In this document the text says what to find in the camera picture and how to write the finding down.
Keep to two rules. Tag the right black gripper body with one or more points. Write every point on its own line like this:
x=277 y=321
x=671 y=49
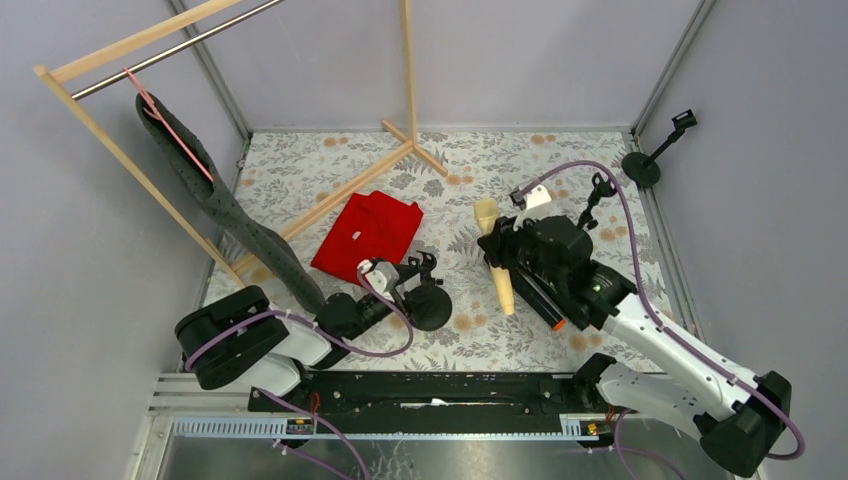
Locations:
x=506 y=248

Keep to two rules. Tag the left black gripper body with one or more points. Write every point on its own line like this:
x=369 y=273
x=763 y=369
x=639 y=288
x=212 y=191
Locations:
x=411 y=278

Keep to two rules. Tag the beige microphone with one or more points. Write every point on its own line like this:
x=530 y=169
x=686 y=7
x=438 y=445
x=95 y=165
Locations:
x=486 y=215

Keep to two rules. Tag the black mic stand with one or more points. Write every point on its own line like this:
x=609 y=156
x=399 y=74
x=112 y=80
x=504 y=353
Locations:
x=425 y=301
x=602 y=188

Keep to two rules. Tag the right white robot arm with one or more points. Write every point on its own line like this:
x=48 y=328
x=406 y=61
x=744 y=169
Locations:
x=735 y=414

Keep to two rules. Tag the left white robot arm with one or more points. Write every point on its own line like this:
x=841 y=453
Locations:
x=241 y=339

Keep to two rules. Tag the black mic stand far corner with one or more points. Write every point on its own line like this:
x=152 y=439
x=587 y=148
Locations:
x=643 y=168

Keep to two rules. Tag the black microphone orange tip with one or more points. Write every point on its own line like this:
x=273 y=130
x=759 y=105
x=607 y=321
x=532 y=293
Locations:
x=537 y=300

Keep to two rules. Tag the red folded shirt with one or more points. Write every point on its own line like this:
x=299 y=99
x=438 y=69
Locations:
x=369 y=226

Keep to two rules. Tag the dark grey hanging garment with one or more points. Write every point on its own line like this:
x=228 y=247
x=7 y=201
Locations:
x=219 y=204

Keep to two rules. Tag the pink clothes hanger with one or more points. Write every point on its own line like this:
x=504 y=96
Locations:
x=157 y=114

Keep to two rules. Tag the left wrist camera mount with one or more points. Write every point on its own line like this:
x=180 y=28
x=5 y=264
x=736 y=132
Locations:
x=378 y=276

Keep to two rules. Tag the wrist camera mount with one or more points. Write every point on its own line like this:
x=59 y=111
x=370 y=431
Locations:
x=378 y=276
x=533 y=205

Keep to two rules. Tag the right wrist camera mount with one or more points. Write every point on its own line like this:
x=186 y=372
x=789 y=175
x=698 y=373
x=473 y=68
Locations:
x=533 y=205

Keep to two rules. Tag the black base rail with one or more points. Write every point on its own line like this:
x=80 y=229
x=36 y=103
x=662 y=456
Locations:
x=438 y=402

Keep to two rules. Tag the metal clothes rail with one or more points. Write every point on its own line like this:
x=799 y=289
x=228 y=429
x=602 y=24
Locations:
x=174 y=50

